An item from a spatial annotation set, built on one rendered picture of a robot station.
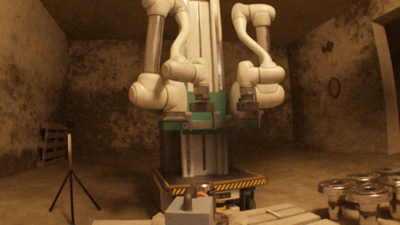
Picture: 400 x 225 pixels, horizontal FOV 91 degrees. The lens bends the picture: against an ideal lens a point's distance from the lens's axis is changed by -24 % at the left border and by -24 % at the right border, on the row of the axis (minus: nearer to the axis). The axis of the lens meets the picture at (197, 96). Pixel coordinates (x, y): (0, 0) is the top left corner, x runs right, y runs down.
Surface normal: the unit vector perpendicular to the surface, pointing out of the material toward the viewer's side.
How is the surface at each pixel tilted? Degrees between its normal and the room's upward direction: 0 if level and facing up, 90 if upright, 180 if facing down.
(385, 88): 90
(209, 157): 90
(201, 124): 90
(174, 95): 91
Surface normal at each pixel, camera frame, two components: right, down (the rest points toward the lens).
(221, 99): 0.26, -0.15
